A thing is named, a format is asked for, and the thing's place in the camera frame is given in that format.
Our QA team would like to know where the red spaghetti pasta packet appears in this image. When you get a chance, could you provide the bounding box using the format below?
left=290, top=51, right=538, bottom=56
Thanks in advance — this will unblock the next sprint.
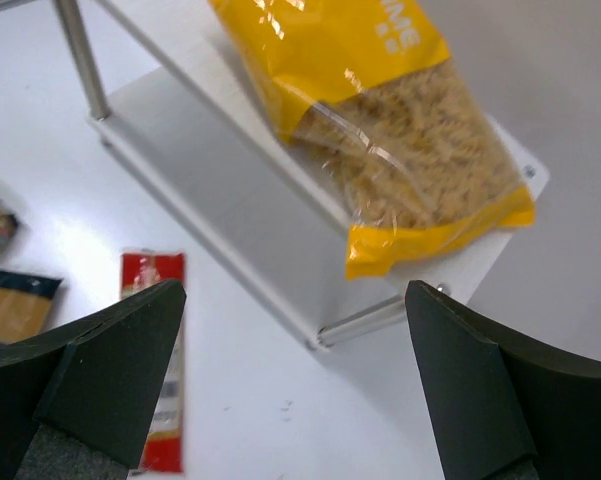
left=120, top=250, right=186, bottom=474

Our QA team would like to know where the white two-tier shelf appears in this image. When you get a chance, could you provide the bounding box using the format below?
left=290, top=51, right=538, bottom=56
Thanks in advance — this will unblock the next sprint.
left=49, top=0, right=551, bottom=351

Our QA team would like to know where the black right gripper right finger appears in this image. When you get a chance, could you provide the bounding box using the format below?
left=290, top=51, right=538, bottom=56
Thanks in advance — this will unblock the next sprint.
left=405, top=281, right=601, bottom=479

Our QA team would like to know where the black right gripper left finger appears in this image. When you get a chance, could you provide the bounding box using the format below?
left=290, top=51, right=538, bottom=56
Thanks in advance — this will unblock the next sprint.
left=0, top=280, right=186, bottom=479

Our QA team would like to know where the yellow macaroni pasta bag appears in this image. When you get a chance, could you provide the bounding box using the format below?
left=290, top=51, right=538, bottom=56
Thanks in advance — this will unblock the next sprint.
left=211, top=1, right=535, bottom=279

